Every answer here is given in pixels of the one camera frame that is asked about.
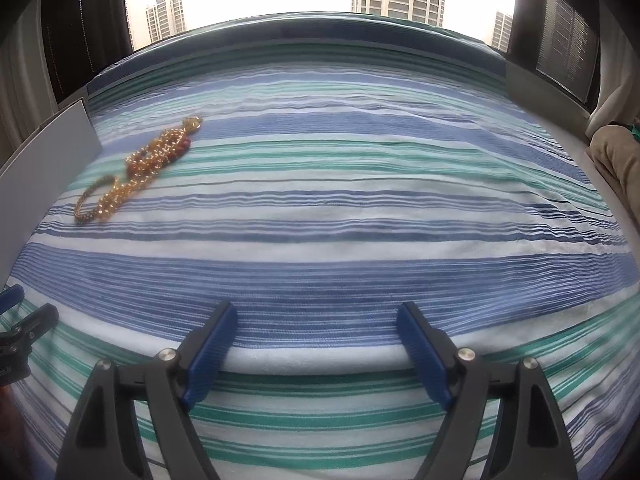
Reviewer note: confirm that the grey window blind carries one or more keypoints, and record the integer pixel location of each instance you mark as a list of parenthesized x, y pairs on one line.
[(567, 40)]

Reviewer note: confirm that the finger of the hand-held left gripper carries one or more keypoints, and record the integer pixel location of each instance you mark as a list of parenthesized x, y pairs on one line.
[(35, 322), (10, 298)]

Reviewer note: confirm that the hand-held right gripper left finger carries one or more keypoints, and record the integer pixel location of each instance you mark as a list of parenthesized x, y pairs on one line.
[(212, 350)]

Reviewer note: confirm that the blue green striped blanket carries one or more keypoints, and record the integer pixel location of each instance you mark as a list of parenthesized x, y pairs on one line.
[(350, 210)]

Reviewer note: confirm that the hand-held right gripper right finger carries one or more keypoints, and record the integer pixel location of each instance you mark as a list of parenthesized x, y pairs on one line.
[(422, 350)]

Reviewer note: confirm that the grey cardboard box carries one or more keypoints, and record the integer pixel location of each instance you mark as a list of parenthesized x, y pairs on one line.
[(50, 155)]

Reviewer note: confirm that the white sheer curtain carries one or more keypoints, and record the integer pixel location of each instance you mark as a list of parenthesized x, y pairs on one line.
[(610, 95)]

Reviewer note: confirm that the dark window blind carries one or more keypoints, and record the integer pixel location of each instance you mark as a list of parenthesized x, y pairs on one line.
[(75, 25)]

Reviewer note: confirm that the green cloth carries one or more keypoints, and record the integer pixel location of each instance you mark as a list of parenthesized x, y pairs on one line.
[(636, 131)]

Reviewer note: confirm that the beige cushion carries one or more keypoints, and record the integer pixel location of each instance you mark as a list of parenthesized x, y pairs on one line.
[(617, 160)]

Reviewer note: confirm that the pale curtain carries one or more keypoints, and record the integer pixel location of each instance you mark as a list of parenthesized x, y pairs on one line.
[(17, 95)]

